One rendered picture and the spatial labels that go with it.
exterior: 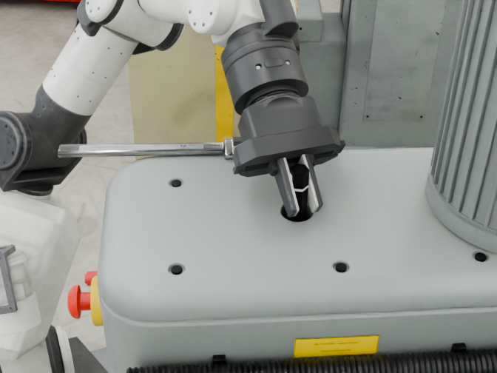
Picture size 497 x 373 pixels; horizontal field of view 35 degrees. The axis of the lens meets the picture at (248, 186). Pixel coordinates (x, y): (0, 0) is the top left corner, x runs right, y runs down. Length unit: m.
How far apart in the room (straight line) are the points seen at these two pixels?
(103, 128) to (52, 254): 3.19
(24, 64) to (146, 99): 2.41
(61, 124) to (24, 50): 4.09
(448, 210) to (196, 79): 1.98
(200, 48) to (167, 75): 0.15
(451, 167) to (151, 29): 0.50
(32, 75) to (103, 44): 3.86
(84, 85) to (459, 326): 0.65
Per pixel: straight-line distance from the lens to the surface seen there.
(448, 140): 0.86
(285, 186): 0.86
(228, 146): 0.98
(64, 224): 1.30
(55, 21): 5.67
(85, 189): 4.04
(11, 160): 1.24
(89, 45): 1.20
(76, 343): 2.54
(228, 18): 0.92
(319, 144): 0.87
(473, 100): 0.81
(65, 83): 1.23
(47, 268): 1.30
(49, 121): 1.25
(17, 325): 1.20
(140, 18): 1.15
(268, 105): 0.88
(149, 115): 2.86
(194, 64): 2.75
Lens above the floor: 2.46
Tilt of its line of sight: 38 degrees down
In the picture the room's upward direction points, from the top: 1 degrees clockwise
